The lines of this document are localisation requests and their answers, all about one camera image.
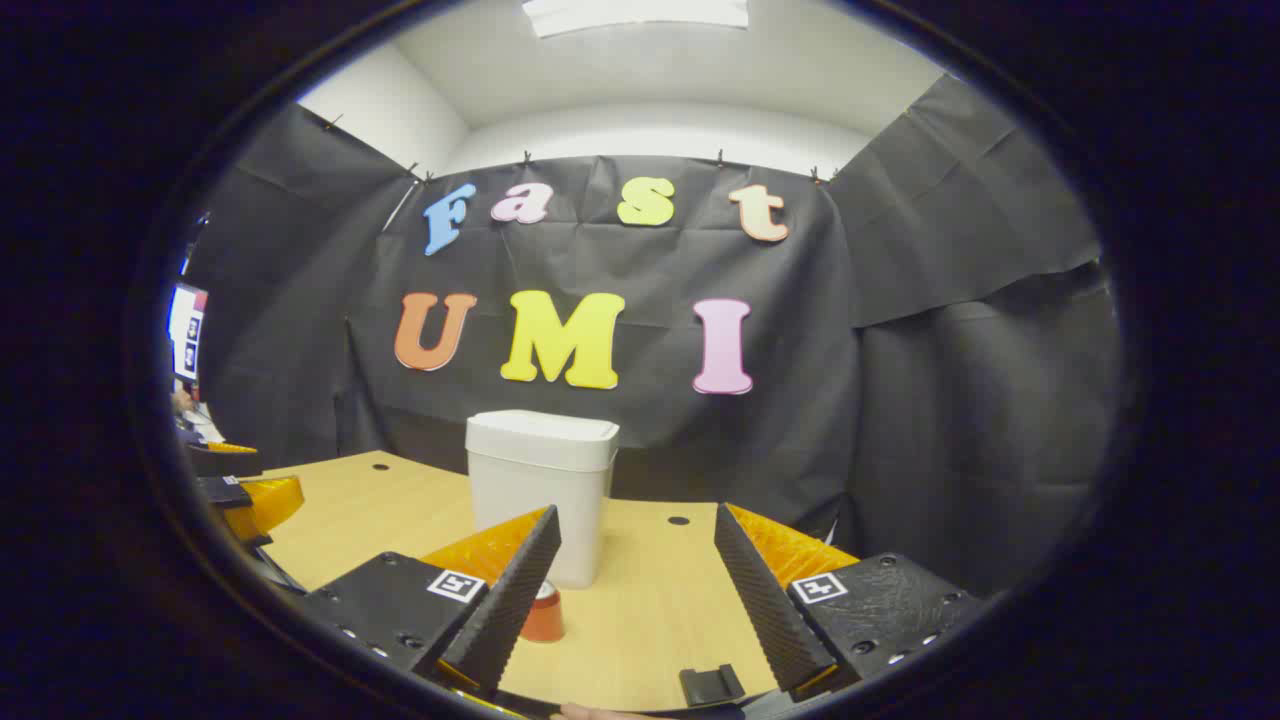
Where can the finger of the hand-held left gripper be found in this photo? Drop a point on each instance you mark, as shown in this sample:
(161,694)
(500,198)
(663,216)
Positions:
(225,462)
(265,500)

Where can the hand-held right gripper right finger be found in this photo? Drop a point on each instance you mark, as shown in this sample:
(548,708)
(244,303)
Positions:
(760,600)

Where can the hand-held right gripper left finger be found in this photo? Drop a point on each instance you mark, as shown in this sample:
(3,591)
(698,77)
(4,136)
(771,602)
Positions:
(515,600)

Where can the red pop can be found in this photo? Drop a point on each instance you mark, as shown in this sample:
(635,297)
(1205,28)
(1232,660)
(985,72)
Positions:
(545,618)

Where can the white desktop garbage bin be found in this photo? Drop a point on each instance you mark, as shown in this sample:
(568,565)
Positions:
(540,480)

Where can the wooden desktop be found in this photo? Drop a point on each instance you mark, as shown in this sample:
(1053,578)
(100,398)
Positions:
(380,500)

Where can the white side desk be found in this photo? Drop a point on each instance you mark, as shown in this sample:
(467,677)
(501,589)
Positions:
(205,420)

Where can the black backdrop cloth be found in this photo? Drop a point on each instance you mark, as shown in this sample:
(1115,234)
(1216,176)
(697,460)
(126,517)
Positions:
(900,350)

